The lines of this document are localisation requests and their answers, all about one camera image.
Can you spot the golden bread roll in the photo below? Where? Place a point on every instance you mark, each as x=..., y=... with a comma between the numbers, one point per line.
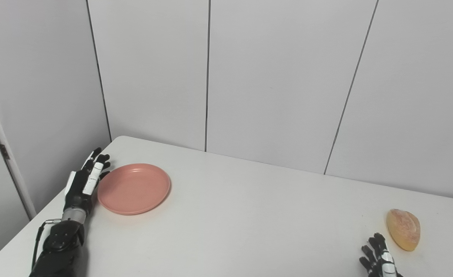
x=404, y=229

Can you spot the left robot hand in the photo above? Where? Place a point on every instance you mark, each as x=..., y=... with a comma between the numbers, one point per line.
x=83, y=184

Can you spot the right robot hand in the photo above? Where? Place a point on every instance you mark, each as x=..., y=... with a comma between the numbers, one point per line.
x=379, y=258

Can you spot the pink round plate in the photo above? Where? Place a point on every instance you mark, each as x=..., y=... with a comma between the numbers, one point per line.
x=134, y=189

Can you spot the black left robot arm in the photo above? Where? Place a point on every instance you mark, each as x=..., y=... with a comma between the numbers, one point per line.
x=61, y=242

